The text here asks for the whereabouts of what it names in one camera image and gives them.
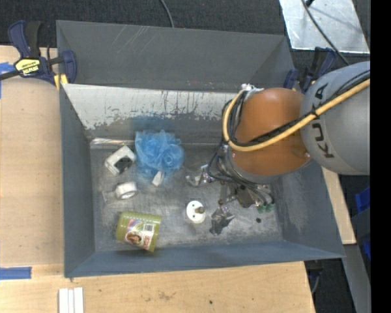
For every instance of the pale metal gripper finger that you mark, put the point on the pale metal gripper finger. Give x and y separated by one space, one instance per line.
221 221
202 176

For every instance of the white round knob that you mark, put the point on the white round knob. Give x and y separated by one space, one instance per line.
195 212

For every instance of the blue mesh bath sponge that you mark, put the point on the blue mesh bath sponge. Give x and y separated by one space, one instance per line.
159 152

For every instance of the clear tape roll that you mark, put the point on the clear tape roll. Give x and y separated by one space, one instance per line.
126 190

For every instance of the green can with label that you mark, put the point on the green can with label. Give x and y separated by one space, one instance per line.
138 231

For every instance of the white and black plug adapter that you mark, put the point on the white and black plug adapter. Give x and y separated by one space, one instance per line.
119 160

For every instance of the grey metal bin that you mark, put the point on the grey metal bin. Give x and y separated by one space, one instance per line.
169 60

